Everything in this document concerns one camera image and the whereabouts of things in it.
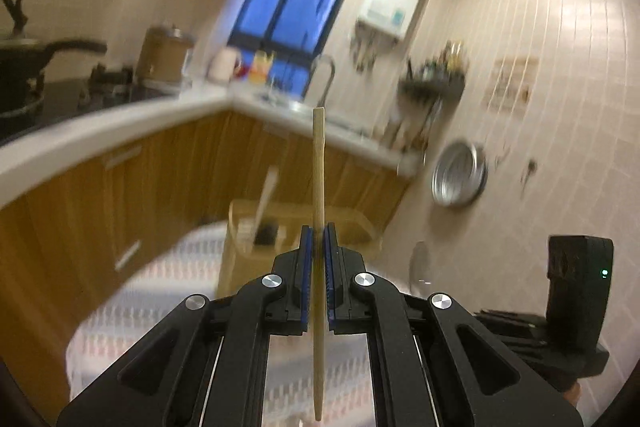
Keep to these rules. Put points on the person's right hand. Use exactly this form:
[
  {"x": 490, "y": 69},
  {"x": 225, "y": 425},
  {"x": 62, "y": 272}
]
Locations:
[{"x": 572, "y": 394}]

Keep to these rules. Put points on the black gas stove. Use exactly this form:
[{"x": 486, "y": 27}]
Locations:
[{"x": 115, "y": 92}]

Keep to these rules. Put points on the row of condiment bottles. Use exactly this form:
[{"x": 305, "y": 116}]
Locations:
[{"x": 447, "y": 57}]

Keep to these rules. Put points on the white electric kettle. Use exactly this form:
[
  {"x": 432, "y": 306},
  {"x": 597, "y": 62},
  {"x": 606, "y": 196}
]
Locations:
[{"x": 222, "y": 64}]

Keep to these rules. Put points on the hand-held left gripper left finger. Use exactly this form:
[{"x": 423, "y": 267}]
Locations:
[{"x": 305, "y": 277}]

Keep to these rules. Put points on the steel sink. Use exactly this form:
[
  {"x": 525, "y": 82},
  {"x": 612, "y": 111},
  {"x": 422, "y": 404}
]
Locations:
[{"x": 300, "y": 107}]

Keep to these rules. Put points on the dark framed window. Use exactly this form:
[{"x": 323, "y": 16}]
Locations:
[{"x": 295, "y": 2}]

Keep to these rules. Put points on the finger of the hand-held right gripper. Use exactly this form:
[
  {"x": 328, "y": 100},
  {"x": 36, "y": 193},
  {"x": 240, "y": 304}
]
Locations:
[{"x": 515, "y": 324}]

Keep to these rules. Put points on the dark wall spice rack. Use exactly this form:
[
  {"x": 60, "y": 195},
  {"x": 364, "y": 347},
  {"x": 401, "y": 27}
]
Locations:
[{"x": 435, "y": 87}]

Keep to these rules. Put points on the red container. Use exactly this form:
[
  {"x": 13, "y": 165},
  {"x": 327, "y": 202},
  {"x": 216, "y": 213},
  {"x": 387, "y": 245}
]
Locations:
[{"x": 241, "y": 69}]

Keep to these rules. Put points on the metal wall hook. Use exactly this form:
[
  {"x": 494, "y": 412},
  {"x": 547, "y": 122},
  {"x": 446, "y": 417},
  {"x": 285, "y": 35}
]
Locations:
[{"x": 529, "y": 172}]

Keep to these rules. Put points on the beige slotted plastic utensil basket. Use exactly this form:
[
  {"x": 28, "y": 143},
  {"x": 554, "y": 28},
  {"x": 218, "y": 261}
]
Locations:
[{"x": 235, "y": 257}]

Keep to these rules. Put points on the round metal steamer plate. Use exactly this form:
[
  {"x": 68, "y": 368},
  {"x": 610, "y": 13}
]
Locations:
[{"x": 457, "y": 174}]

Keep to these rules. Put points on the small wall hook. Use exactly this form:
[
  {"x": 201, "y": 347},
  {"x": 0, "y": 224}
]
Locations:
[{"x": 501, "y": 157}]

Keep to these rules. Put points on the white kitchen countertop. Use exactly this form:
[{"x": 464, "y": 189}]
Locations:
[{"x": 125, "y": 122}]

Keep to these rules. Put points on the black wok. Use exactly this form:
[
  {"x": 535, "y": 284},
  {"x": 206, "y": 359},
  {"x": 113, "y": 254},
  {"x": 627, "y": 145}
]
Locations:
[{"x": 30, "y": 72}]

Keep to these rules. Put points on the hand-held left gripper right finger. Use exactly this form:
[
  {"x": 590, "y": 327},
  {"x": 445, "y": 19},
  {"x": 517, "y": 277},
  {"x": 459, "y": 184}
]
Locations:
[{"x": 330, "y": 277}]

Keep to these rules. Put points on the hanging metal ladle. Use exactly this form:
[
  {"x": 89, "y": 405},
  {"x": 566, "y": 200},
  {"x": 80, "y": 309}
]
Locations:
[{"x": 405, "y": 129}]

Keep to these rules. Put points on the wooden base cabinets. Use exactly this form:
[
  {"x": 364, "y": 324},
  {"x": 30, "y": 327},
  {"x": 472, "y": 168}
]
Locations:
[{"x": 165, "y": 187}]

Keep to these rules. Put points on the steel kitchen faucet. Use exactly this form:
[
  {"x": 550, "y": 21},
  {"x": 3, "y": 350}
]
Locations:
[{"x": 325, "y": 77}]

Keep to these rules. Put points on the striped woven tablecloth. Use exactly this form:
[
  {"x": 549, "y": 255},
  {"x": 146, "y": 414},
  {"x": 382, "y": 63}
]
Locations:
[{"x": 150, "y": 307}]

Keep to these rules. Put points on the yellow detergent bottle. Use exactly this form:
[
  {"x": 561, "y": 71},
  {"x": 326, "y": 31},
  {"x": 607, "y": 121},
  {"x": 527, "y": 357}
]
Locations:
[{"x": 261, "y": 67}]

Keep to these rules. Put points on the water heater pipes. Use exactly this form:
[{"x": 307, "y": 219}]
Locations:
[{"x": 367, "y": 49}]

